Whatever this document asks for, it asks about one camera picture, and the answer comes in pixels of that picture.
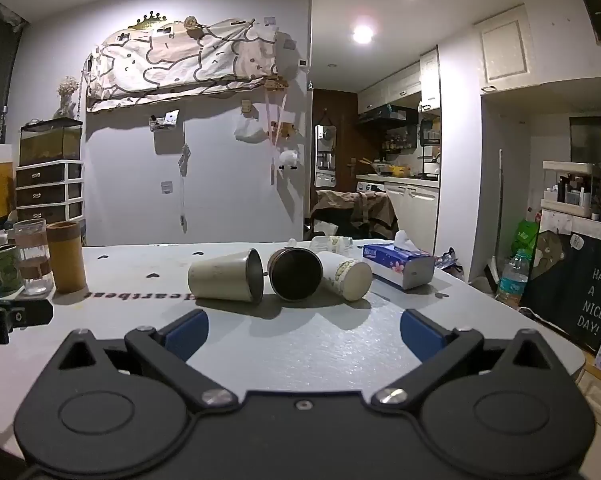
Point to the glass fish tank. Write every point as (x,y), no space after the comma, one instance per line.
(50,142)

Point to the glass cup with brown sleeve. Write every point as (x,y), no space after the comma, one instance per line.
(31,255)

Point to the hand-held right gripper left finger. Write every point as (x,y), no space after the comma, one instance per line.
(186,334)

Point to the round ceiling light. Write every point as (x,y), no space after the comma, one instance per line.
(363,34)

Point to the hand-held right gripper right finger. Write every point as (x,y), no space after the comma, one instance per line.
(421,334)

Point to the white plastic drawer unit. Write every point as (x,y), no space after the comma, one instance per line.
(50,190)

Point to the yellow cooking pot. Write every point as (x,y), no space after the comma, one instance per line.
(394,170)

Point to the white overhead cabinet door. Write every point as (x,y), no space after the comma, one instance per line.
(505,47)

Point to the brown cylindrical tumbler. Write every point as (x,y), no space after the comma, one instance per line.
(66,257)

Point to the white kitchen base cabinet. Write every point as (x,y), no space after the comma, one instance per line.
(413,215)

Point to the printed blanket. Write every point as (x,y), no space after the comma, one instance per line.
(180,60)

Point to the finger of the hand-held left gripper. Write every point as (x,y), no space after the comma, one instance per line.
(25,314)

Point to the white kitchen wall cabinet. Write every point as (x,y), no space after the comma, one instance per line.
(405,82)

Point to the clear water bottle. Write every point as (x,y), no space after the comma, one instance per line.
(513,280)

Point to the blue tissue box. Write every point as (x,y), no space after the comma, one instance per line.
(398,262)

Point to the black printed curtain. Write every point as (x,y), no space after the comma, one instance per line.
(575,290)

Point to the dark brown metal cup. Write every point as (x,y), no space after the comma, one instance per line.
(295,276)

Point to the white printed paper cup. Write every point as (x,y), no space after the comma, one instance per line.
(348,276)

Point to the chair with brown garment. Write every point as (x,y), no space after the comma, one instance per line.
(355,210)

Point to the white sheep toy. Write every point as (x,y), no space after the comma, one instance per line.
(289,159)

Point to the green shopping bag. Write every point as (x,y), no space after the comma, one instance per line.
(526,237)

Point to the white cosmetics rack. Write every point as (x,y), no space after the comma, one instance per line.
(570,195)

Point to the white metal cup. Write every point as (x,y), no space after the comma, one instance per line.
(218,275)

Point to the gold crown ornament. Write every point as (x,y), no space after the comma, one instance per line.
(151,21)

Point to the hanging wall mirror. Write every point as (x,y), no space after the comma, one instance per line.
(325,152)

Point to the green printed cup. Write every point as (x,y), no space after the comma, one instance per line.
(6,270)

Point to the vase with dried flowers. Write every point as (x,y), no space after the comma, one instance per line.
(66,95)

